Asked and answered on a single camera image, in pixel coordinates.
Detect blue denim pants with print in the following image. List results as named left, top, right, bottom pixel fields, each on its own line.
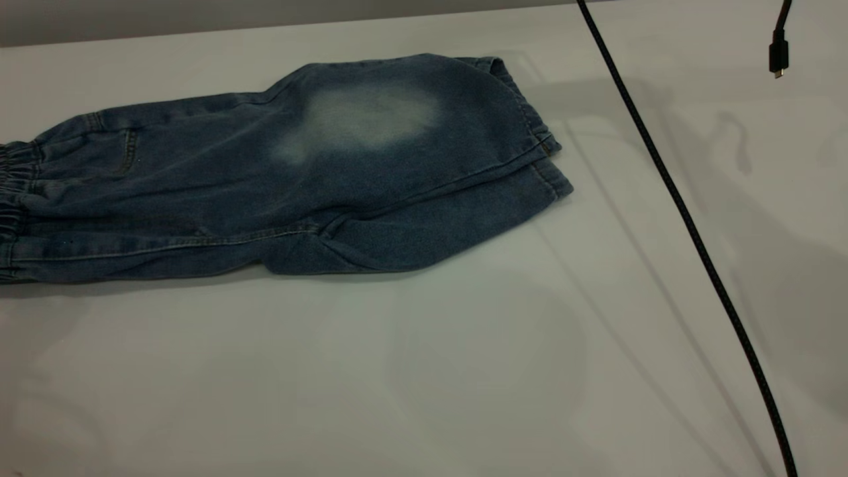
left=0, top=52, right=574, bottom=286

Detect black braided cable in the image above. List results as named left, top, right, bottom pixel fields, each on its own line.
left=576, top=0, right=798, bottom=477

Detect black cable with plug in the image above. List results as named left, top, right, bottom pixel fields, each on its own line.
left=768, top=0, right=794, bottom=80

